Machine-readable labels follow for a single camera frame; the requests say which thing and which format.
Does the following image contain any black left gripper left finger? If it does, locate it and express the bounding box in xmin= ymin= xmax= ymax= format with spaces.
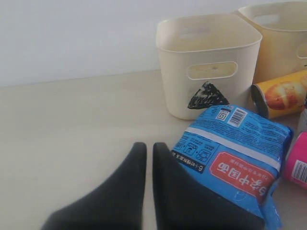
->
xmin=42 ymin=142 xmax=147 ymax=230

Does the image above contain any cream bin square mark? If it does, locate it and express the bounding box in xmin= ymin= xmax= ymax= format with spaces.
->
xmin=238 ymin=1 xmax=307 ymax=83

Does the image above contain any yellow Lays chips can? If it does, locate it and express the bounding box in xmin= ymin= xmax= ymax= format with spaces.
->
xmin=251 ymin=70 xmax=307 ymax=119

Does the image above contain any blue noodle packet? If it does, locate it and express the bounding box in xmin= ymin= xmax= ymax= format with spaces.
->
xmin=172 ymin=105 xmax=293 ymax=230

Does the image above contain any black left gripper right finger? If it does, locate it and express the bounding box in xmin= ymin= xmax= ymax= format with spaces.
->
xmin=96 ymin=142 xmax=154 ymax=230

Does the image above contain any pink Lays chips can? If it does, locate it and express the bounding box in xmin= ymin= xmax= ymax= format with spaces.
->
xmin=283 ymin=132 xmax=307 ymax=189

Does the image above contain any cream bin triangle mark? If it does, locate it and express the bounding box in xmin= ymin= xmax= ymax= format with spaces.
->
xmin=156 ymin=14 xmax=262 ymax=120

